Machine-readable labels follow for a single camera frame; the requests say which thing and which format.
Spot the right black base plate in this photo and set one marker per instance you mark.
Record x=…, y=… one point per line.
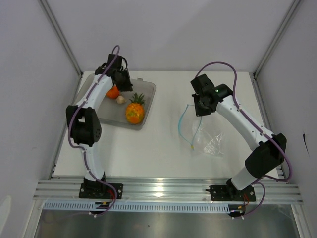
x=227, y=193

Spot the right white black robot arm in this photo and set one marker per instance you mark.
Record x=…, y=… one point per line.
x=267, y=148

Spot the small orange pumpkin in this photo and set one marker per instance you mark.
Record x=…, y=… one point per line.
x=113, y=93

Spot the aluminium frame post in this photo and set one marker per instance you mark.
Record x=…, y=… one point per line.
x=60, y=35
x=282, y=28

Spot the clear grey plastic bin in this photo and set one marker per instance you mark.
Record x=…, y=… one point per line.
x=112, y=113

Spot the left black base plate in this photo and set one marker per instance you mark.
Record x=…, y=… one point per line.
x=109, y=191

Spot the right aluminium frame post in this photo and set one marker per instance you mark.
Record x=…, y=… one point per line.
x=282, y=28

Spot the aluminium mounting rail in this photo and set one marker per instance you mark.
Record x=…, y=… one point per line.
x=169, y=190

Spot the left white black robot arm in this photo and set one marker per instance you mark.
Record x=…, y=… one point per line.
x=84, y=127

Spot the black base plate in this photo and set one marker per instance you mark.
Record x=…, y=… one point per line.
x=109, y=191
x=227, y=193

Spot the slotted white cable duct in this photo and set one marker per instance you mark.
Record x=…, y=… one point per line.
x=138, y=207

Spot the orange toy pineapple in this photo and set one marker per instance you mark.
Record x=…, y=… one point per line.
x=134, y=112

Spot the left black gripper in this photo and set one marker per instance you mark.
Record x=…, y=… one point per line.
x=128, y=87

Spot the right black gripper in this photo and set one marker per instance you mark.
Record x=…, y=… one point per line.
x=199, y=112

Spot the beige garlic bulb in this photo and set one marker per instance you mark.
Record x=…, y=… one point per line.
x=121, y=100

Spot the clear zip top bag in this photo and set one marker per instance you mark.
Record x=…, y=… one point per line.
x=203, y=133

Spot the left aluminium frame post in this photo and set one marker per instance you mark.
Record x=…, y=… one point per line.
x=60, y=35

